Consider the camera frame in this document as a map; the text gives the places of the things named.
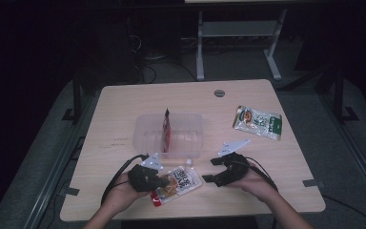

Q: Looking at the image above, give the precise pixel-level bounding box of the black floor cable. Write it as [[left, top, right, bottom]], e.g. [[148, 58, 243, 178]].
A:
[[322, 193, 366, 225]]

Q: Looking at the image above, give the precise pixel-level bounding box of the white metal desk frame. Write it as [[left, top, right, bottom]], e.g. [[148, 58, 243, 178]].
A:
[[195, 9, 289, 82]]

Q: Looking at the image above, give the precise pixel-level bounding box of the person's right hand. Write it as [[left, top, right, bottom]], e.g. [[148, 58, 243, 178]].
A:
[[232, 160, 279, 203]]

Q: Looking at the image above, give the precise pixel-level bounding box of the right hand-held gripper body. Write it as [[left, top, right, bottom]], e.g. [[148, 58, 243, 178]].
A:
[[217, 138, 252, 188]]

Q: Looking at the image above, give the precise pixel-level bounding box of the dark red snack packet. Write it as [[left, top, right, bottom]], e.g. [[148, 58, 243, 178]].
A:
[[160, 108, 173, 154]]

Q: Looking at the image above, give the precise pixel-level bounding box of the black metal stand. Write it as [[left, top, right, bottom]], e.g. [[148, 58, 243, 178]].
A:
[[61, 68, 84, 122], [333, 65, 360, 124]]

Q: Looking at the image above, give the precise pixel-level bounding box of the clear plastic container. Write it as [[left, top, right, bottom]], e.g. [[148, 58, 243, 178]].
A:
[[132, 113, 204, 159]]

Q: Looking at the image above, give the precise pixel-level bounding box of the tangle of dark cables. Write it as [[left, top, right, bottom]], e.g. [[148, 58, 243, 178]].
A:
[[128, 31, 199, 84]]

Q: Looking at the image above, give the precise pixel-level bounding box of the green and white snack packet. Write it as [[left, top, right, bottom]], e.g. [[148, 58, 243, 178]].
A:
[[232, 105, 283, 141]]

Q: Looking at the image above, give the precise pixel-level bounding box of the person's left hand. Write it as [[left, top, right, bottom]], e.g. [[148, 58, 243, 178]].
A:
[[103, 172, 152, 214]]

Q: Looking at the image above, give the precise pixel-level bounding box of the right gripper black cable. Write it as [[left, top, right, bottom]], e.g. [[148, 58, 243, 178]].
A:
[[232, 156, 279, 193]]

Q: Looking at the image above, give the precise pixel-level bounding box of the grey tape strip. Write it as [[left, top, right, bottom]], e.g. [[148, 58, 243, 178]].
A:
[[58, 186, 81, 197], [301, 178, 326, 189]]

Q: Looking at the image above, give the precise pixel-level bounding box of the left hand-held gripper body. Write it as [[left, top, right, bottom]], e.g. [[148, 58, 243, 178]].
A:
[[127, 153, 165, 193]]

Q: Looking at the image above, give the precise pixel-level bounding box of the white and red snack packet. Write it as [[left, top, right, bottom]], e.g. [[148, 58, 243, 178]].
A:
[[150, 165, 203, 208]]

